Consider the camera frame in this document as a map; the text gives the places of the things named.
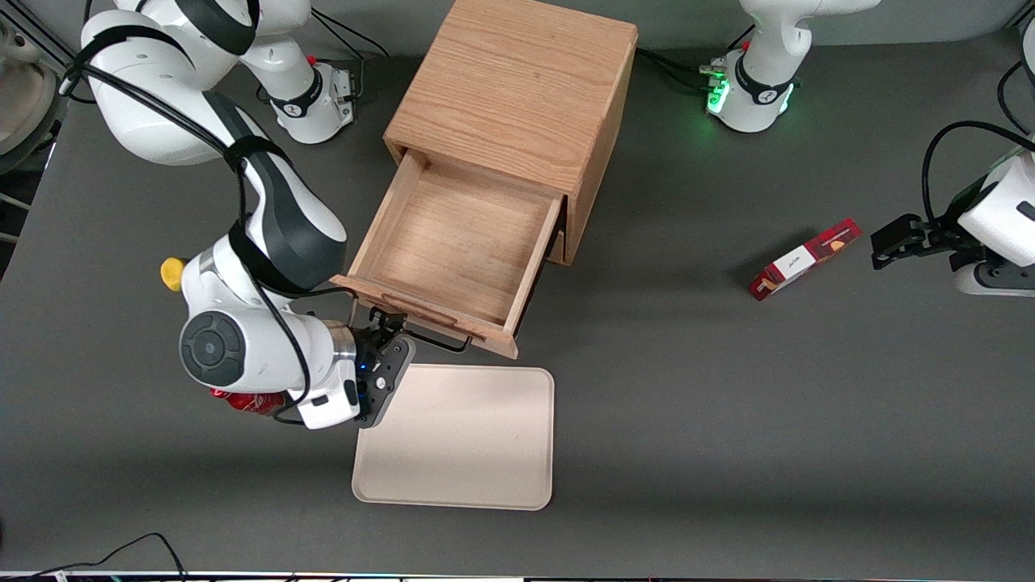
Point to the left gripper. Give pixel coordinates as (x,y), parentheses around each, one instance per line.
(930,239)

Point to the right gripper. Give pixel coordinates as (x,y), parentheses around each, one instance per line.
(369,345)

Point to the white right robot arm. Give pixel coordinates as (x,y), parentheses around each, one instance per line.
(267,347)

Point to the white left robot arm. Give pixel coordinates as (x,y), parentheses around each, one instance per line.
(760,81)

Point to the wooden drawer cabinet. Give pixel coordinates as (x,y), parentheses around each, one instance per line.
(517,81)

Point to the red white snack box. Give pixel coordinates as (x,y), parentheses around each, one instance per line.
(800,260)

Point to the beige plastic tray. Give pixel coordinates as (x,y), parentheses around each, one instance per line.
(453,436)

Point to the red soda bottle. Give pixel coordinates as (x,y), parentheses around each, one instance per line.
(242,402)

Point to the yellow toy lemon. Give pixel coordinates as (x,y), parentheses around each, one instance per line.
(171,275)

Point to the beige round object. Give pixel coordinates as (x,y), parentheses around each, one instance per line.
(20,97)

